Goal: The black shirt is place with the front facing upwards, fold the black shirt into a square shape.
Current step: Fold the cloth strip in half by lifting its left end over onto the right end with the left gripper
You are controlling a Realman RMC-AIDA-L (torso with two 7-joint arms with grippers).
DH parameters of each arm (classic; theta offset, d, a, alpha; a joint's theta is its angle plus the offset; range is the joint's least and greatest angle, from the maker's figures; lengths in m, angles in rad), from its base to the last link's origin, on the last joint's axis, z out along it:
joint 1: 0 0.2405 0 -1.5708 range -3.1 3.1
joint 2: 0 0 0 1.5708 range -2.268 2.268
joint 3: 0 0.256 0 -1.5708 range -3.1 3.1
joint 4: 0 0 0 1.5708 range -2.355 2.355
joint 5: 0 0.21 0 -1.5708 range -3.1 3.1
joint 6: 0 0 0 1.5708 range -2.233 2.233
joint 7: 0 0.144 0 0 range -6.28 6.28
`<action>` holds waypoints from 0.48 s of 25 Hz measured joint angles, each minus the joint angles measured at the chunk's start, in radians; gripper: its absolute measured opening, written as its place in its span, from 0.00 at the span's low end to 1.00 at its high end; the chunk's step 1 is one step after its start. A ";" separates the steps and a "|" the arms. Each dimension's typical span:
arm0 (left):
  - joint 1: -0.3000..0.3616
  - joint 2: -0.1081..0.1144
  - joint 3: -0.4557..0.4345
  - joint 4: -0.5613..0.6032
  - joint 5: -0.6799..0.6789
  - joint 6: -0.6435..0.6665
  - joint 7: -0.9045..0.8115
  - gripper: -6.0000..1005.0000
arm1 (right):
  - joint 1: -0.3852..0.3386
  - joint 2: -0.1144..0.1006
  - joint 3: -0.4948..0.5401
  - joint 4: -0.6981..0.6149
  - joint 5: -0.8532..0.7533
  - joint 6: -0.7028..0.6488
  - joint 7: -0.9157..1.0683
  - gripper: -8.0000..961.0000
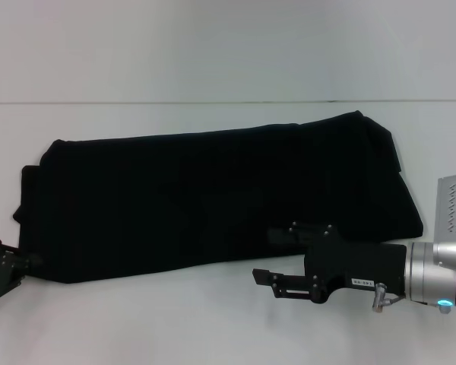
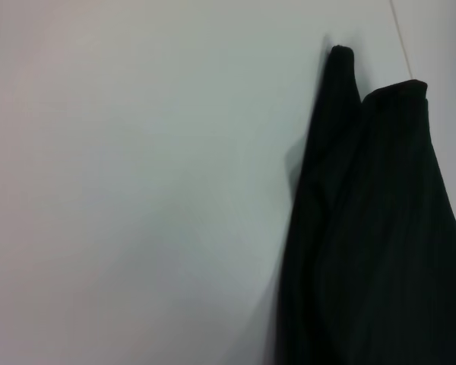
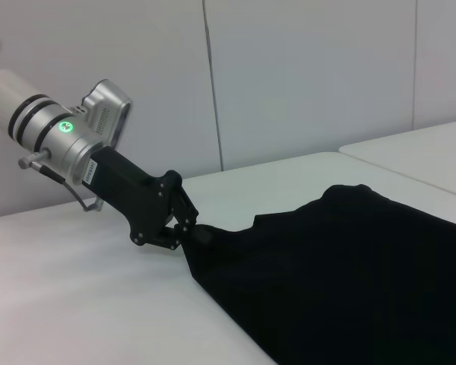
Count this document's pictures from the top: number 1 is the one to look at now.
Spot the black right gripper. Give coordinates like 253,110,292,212
252,221,407,306

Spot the black shirt with white print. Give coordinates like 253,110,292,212
11,109,425,285

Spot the silver plug connector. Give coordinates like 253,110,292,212
371,281,390,313

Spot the thin dark cable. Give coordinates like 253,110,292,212
385,293,439,307

